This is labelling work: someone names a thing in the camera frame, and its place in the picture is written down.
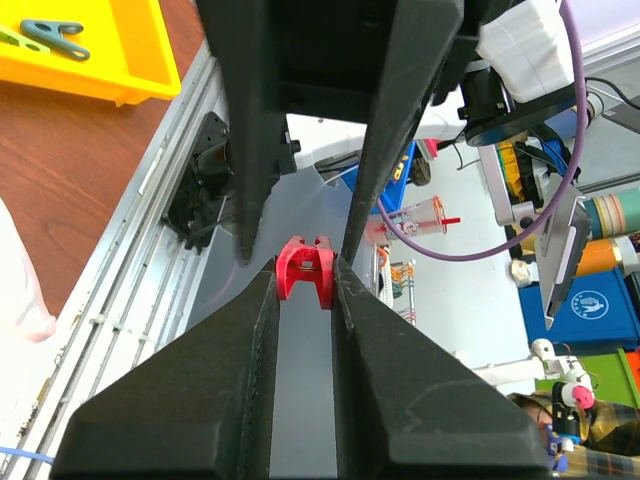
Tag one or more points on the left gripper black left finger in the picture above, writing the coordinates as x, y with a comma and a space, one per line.
200, 408

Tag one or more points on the person in plaid shirt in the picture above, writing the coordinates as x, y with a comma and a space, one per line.
608, 432

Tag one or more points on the grey tablet on stand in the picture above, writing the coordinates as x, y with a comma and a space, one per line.
559, 247

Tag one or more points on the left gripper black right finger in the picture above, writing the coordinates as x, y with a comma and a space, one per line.
407, 409

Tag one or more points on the light blue wire hanger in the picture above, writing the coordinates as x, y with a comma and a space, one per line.
27, 454

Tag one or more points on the yellow plastic tray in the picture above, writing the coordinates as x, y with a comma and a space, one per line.
130, 55

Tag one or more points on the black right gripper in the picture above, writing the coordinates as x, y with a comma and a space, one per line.
330, 57

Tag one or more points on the plastic drink cup red straw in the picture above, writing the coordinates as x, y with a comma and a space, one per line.
426, 217

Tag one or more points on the green clothespin in tray front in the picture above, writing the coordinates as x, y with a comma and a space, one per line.
11, 37

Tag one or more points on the red clothespin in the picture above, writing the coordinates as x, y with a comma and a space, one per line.
311, 263

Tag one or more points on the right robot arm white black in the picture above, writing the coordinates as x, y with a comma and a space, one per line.
516, 63

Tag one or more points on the blue recycling bin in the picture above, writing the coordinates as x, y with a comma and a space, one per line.
598, 315

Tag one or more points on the white pink-trimmed underwear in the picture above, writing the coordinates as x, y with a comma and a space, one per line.
23, 310

